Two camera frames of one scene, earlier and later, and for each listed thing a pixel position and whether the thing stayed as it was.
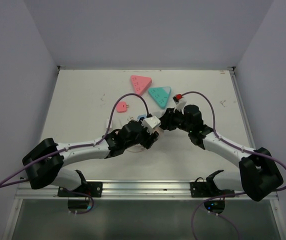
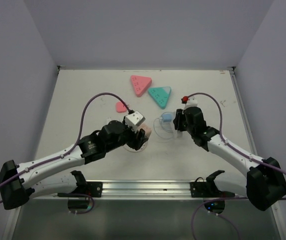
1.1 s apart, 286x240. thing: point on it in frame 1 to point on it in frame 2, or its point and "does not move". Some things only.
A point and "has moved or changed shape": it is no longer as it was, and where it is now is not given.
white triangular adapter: [159, 113] to [179, 134]
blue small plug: [141, 117] has moved or changed shape
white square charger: [107, 123] does not move
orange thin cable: [136, 151] does not move
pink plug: [121, 106] does not move
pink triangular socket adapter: [140, 83] does not move
